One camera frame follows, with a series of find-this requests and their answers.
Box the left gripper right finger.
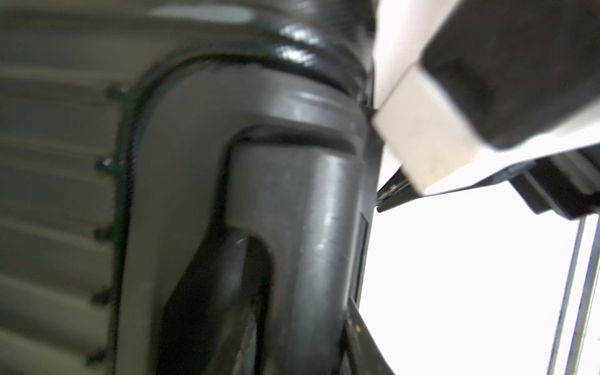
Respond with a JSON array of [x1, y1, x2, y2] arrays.
[[344, 298, 394, 375]]

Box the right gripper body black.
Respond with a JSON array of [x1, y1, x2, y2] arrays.
[[372, 0, 600, 221]]

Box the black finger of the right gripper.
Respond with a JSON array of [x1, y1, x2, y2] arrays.
[[376, 168, 415, 213]]

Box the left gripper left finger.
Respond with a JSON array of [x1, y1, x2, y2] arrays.
[[202, 296, 263, 375]]

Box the black hard-shell suitcase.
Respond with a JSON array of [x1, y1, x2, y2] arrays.
[[1, 1, 381, 374]]

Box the aluminium front rail frame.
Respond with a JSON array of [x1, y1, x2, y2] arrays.
[[547, 215, 599, 375]]

